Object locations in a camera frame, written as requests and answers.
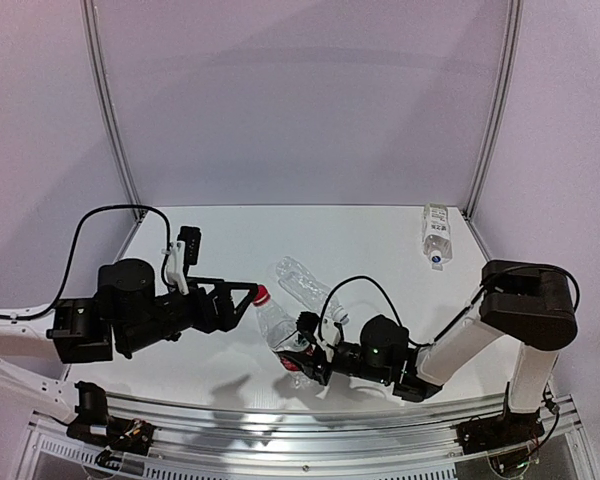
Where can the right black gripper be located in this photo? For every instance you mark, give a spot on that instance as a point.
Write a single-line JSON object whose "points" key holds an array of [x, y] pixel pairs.
{"points": [[322, 357]]}

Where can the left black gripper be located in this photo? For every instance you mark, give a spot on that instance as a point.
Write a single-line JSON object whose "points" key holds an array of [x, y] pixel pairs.
{"points": [[202, 305]]}

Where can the red label plastic bottle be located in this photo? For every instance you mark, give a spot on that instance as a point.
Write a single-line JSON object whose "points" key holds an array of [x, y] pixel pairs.
{"points": [[279, 331]]}

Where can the clear crushed plastic bottle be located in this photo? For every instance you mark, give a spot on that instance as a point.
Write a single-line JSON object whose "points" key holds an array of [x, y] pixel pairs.
{"points": [[296, 280]]}

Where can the red bottle cap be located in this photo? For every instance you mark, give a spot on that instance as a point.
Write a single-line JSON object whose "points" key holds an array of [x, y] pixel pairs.
{"points": [[262, 296]]}

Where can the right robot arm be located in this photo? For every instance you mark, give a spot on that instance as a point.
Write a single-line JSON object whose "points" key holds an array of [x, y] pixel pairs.
{"points": [[532, 303]]}

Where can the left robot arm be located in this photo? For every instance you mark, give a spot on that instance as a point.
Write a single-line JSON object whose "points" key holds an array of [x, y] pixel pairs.
{"points": [[124, 316]]}

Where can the white label bottle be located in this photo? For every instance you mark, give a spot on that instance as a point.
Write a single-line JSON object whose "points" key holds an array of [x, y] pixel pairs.
{"points": [[436, 236]]}

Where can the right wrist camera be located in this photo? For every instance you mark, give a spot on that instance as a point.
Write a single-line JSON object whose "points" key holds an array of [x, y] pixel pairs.
{"points": [[325, 334]]}

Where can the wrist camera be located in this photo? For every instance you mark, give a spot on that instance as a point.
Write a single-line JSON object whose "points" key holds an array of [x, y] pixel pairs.
{"points": [[325, 334], [180, 256]]}

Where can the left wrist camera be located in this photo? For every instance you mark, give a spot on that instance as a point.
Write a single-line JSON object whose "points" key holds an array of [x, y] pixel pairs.
{"points": [[180, 256]]}

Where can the front aluminium rail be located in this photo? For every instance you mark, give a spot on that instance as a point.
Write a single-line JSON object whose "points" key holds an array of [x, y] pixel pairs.
{"points": [[408, 443]]}

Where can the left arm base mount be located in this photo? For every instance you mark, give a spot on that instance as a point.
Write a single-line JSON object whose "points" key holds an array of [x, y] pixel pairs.
{"points": [[116, 436]]}

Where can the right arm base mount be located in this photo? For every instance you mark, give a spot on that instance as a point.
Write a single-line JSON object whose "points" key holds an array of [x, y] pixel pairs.
{"points": [[506, 428]]}

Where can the left aluminium frame post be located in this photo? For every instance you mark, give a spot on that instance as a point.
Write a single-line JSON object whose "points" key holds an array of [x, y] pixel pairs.
{"points": [[95, 51]]}

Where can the aluminium frame post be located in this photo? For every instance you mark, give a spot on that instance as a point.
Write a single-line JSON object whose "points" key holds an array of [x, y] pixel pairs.
{"points": [[95, 51], [497, 107]]}

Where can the right aluminium frame post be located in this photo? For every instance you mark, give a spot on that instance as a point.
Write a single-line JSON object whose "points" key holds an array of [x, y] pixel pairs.
{"points": [[497, 107]]}

